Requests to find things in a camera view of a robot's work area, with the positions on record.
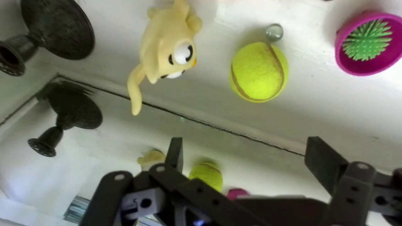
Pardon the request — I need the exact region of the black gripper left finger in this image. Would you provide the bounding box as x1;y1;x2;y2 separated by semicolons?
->
80;135;269;226

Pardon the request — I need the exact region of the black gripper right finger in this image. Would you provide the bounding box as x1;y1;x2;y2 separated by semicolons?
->
305;135;402;226

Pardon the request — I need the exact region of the pink plastic bowl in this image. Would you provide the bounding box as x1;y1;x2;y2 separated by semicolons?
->
335;10;402;78

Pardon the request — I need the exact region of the yellow-green tennis ball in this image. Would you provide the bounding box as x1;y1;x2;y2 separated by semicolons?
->
229;40;291;104

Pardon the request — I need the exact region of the green spiky ball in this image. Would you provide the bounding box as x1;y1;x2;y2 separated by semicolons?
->
342;19;395;62

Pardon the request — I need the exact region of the yellow toy bunny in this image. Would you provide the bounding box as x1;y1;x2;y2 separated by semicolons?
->
127;0;205;116

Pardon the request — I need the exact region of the black candle holder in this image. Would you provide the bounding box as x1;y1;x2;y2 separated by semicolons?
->
0;0;96;78

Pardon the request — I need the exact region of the wall mirror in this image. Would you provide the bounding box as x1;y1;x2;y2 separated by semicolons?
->
0;74;310;226

